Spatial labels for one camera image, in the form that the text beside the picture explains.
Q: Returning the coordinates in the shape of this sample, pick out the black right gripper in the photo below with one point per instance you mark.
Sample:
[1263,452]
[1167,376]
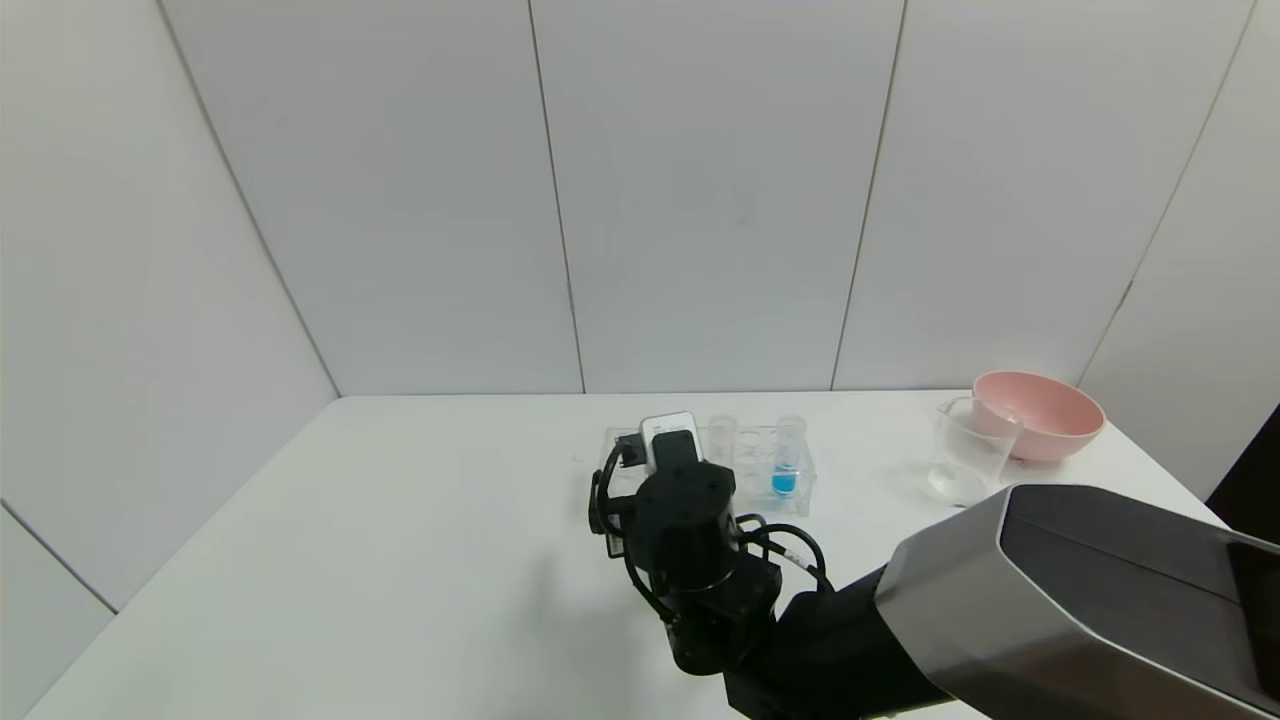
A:
[612,515]

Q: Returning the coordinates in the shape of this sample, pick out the blue pigment test tube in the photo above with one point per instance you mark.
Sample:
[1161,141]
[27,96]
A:
[785,483]

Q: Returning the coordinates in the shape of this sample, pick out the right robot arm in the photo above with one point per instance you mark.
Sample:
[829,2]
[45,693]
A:
[1000,620]

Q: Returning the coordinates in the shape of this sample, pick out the yellow pigment test tube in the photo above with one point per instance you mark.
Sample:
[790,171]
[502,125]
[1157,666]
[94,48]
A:
[721,440]

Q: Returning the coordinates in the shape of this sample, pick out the clear acrylic test tube rack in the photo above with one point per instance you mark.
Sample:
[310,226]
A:
[760,470]

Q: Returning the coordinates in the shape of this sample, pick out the clear glass beaker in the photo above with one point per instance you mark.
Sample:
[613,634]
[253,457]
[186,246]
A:
[962,470]

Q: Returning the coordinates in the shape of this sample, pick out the pink bowl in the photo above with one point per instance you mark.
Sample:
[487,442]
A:
[1050,420]

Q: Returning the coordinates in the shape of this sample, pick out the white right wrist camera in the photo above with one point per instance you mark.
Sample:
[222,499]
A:
[668,428]

